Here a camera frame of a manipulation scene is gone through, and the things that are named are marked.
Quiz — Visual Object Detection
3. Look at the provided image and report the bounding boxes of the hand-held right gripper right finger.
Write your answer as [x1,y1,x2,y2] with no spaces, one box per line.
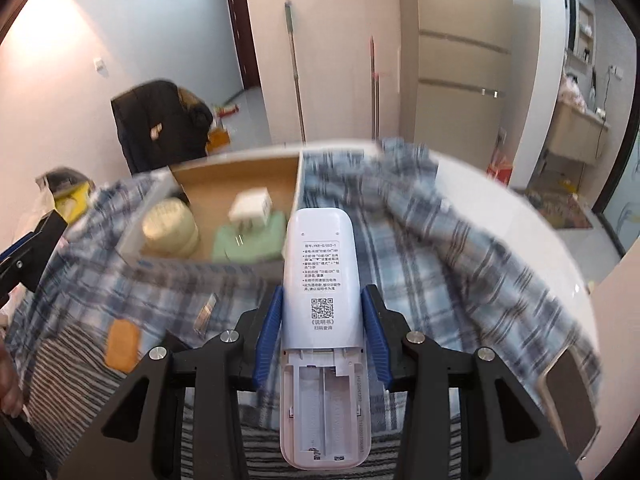
[359,284,583,480]

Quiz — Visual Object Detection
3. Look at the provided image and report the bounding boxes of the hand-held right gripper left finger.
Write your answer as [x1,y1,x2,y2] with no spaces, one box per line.
[57,285,286,480]

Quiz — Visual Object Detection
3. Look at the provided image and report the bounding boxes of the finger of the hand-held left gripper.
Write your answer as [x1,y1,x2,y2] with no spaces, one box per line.
[0,210,69,309]

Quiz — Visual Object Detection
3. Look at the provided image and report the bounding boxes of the white remote control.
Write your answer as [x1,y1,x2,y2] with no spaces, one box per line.
[279,207,372,471]

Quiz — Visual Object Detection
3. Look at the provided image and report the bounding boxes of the white power adapter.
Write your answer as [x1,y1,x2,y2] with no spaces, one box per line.
[228,187,274,234]

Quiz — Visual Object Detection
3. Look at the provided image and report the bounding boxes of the round cream tin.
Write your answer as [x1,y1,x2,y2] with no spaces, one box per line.
[141,197,200,259]

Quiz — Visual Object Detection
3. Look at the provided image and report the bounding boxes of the cardboard box tray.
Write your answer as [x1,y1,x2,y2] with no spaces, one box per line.
[117,152,304,267]

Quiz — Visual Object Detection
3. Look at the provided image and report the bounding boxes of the person's left hand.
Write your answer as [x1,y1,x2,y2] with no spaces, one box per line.
[0,342,27,417]

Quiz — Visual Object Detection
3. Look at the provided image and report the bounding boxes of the blue plaid shirt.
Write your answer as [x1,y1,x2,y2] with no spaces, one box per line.
[10,137,602,432]

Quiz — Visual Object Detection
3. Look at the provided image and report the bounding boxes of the grey striped cloth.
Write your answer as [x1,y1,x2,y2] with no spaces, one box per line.
[20,310,463,480]

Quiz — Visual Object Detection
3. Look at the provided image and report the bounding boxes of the black jacket on chair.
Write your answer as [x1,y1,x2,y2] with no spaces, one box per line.
[110,80,214,176]

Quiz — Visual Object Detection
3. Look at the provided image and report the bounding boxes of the dark brown flat case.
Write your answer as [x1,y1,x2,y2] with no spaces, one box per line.
[541,344,602,450]

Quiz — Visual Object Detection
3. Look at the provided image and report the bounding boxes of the red paper bag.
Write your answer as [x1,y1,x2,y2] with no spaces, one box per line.
[487,130,514,186]

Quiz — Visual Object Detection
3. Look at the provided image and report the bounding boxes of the brown door mat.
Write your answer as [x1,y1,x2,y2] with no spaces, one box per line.
[515,187,596,231]

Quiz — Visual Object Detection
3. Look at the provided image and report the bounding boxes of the beige sink cabinet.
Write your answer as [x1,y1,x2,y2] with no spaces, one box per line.
[537,100,611,164]

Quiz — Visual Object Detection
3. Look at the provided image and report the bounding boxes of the patterned glass door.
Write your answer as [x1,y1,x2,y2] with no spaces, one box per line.
[592,125,640,257]

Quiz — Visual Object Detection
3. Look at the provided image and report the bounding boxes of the beige refrigerator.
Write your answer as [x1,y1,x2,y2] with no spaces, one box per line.
[397,0,514,172]

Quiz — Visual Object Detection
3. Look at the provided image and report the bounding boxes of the dark brown door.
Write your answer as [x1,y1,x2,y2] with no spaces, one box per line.
[225,0,261,92]

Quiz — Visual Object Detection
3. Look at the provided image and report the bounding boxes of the white crumpled cloth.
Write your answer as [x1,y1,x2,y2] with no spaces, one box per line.
[560,70,589,111]

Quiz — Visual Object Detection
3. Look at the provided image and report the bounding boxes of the red broom handle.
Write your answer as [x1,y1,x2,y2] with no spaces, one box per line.
[369,36,381,141]

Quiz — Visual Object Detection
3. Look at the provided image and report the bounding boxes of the grey mop handle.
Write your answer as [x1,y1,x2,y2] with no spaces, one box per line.
[283,0,307,144]

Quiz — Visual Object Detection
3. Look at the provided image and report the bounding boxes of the wall shelf niche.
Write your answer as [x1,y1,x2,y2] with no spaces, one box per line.
[565,0,599,66]

